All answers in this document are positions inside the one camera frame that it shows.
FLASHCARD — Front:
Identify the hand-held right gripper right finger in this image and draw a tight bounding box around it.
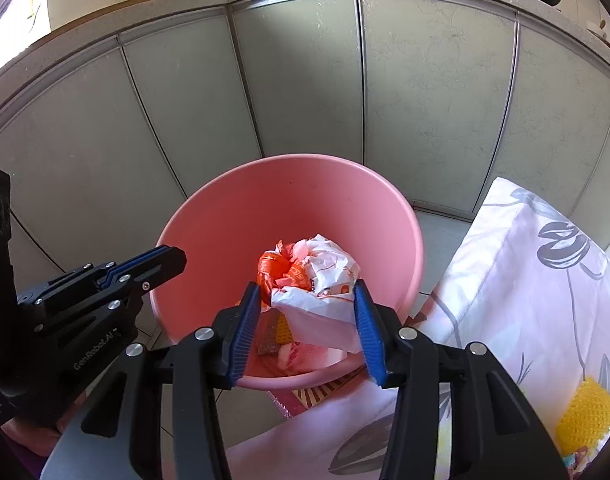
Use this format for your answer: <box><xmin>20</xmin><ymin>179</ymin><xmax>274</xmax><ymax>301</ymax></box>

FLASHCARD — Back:
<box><xmin>352</xmin><ymin>279</ymin><xmax>570</xmax><ymax>480</ymax></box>

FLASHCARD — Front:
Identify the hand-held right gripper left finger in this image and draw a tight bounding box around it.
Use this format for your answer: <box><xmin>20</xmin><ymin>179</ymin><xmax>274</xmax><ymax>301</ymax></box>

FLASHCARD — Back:
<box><xmin>40</xmin><ymin>281</ymin><xmax>263</xmax><ymax>480</ymax></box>

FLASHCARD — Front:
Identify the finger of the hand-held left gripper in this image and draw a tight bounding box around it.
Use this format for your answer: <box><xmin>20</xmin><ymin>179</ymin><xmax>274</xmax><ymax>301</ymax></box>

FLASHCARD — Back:
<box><xmin>32</xmin><ymin>248</ymin><xmax>188</xmax><ymax>334</ymax></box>
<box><xmin>17</xmin><ymin>245</ymin><xmax>174</xmax><ymax>307</ymax></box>

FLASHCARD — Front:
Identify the white paper wrapper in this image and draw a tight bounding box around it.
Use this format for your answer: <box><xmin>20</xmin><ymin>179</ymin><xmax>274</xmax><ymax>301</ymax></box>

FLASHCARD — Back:
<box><xmin>271</xmin><ymin>234</ymin><xmax>363</xmax><ymax>353</ymax></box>

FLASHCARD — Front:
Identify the pink plastic bucket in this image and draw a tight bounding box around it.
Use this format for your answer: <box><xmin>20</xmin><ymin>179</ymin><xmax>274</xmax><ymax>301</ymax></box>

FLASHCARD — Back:
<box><xmin>150</xmin><ymin>156</ymin><xmax>426</xmax><ymax>392</ymax></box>

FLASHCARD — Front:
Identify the person's left hand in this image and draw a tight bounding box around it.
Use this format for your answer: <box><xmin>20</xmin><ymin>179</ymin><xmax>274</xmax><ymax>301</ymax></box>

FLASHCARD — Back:
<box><xmin>0</xmin><ymin>397</ymin><xmax>83</xmax><ymax>457</ymax></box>

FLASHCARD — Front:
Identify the brown scouring pad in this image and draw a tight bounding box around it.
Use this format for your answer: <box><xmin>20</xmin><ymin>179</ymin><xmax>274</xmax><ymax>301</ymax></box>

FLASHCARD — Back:
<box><xmin>257</xmin><ymin>307</ymin><xmax>286</xmax><ymax>356</ymax></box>

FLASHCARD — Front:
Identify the orange plastic bag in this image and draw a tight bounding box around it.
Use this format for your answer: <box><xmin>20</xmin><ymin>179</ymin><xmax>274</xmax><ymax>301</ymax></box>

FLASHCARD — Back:
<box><xmin>256</xmin><ymin>242</ymin><xmax>316</xmax><ymax>306</ymax></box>

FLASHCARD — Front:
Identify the pink white plastic bag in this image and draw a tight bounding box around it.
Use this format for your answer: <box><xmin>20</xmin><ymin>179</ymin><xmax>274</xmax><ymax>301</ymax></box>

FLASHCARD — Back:
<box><xmin>275</xmin><ymin>342</ymin><xmax>348</xmax><ymax>373</ymax></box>

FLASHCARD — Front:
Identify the striped pink packet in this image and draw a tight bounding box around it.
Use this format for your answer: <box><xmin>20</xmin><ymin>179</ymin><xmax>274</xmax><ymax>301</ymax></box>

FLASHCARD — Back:
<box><xmin>270</xmin><ymin>370</ymin><xmax>356</xmax><ymax>418</ymax></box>

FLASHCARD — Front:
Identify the floral white cloth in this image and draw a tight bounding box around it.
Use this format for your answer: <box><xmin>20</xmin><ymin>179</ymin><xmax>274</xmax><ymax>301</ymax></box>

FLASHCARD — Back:
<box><xmin>225</xmin><ymin>176</ymin><xmax>610</xmax><ymax>480</ymax></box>

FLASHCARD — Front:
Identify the grey kitchen cabinet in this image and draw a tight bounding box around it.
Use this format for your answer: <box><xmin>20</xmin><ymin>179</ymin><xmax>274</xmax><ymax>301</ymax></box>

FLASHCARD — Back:
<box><xmin>0</xmin><ymin>0</ymin><xmax>610</xmax><ymax>281</ymax></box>

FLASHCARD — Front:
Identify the large yellow foam net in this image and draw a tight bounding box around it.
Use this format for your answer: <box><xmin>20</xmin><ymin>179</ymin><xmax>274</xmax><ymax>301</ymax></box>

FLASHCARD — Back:
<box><xmin>556</xmin><ymin>376</ymin><xmax>610</xmax><ymax>457</ymax></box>

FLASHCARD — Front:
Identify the colourful snack packet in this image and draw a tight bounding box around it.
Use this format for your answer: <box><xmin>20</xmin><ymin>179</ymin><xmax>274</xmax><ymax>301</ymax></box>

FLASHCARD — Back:
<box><xmin>560</xmin><ymin>447</ymin><xmax>598</xmax><ymax>476</ymax></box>

